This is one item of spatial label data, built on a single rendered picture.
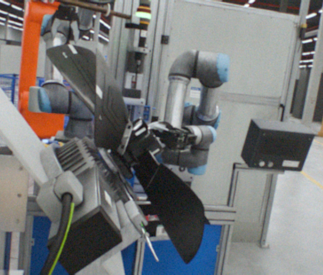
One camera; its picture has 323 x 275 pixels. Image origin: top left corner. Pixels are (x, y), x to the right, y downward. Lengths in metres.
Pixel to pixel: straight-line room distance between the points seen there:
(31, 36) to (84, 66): 4.03
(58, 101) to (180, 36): 1.45
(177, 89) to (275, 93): 1.86
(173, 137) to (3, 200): 0.59
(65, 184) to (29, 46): 4.44
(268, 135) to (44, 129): 3.76
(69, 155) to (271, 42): 2.50
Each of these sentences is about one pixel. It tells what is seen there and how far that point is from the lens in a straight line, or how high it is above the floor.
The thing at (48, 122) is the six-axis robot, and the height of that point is 0.60.
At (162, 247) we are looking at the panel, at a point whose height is 0.65.
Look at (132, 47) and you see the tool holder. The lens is 1.14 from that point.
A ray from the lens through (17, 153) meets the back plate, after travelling 0.93.
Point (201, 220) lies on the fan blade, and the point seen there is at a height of 1.10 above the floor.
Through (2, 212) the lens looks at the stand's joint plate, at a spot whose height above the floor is 1.00.
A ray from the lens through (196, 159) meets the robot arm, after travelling 1.49.
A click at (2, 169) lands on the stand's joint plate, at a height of 1.11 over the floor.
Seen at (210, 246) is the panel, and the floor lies 0.67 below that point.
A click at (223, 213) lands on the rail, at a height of 0.83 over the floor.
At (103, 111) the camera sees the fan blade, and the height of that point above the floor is 1.30.
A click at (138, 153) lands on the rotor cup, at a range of 1.04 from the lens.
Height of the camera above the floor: 1.40
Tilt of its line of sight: 9 degrees down
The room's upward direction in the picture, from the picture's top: 7 degrees clockwise
